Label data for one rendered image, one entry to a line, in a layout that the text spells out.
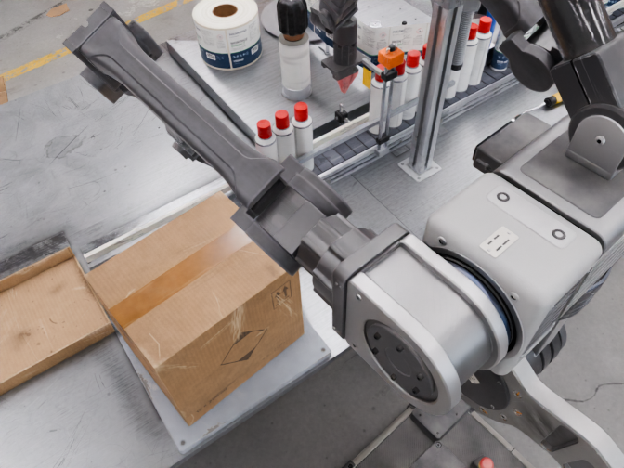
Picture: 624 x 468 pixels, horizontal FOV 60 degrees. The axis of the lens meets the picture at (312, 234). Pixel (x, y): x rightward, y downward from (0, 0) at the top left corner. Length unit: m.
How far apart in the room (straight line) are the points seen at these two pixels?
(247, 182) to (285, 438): 1.48
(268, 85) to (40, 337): 0.95
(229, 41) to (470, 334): 1.41
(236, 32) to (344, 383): 1.25
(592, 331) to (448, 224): 1.91
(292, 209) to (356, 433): 1.49
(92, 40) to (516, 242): 0.55
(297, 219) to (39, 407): 0.85
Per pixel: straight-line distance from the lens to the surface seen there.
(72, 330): 1.35
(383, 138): 1.46
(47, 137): 1.83
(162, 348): 0.92
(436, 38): 1.30
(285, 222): 0.59
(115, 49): 0.75
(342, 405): 2.05
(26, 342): 1.38
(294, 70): 1.61
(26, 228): 1.60
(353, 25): 1.36
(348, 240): 0.53
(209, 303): 0.95
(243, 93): 1.72
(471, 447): 1.80
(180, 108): 0.68
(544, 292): 0.49
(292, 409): 2.04
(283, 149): 1.35
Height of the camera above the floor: 1.91
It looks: 52 degrees down
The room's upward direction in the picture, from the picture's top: 3 degrees counter-clockwise
